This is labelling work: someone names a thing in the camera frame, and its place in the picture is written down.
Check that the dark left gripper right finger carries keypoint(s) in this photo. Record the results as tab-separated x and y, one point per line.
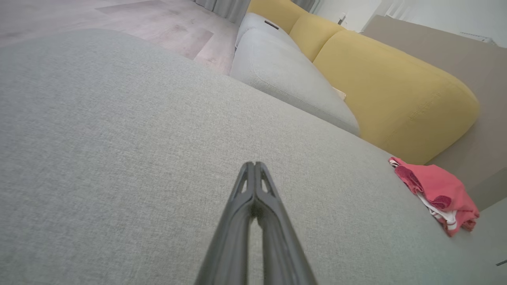
281	245

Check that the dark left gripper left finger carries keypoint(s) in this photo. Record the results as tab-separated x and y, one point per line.
233	237

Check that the red white Bulls jersey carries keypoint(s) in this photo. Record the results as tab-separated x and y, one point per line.
439	182

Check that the red garment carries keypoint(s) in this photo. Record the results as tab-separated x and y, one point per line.
447	223

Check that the large grey sofa seat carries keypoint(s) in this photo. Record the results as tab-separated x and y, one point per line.
119	138

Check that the small beige sofa tag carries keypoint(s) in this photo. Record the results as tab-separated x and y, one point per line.
340	93

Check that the long grey sofa seat cushion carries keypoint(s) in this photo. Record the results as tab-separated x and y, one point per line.
285	79

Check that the large yellow sofa backrest cushion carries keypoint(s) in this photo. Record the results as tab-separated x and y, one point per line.
396	99

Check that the small yellow sofa backrest cushion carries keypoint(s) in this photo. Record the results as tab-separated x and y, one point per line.
313	35

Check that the black remote control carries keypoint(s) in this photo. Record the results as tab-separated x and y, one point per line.
271	24

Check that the short grey sofa seat cushion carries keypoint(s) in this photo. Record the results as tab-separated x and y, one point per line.
253	21

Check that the grey pleated curtain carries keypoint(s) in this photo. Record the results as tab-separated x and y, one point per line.
225	8
307	4

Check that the yellow sofa armrest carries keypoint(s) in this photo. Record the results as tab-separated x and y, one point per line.
277	10

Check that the taupe partition panel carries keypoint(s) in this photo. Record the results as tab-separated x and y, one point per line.
455	59

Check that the white wall switch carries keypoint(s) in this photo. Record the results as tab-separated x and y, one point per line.
342	18

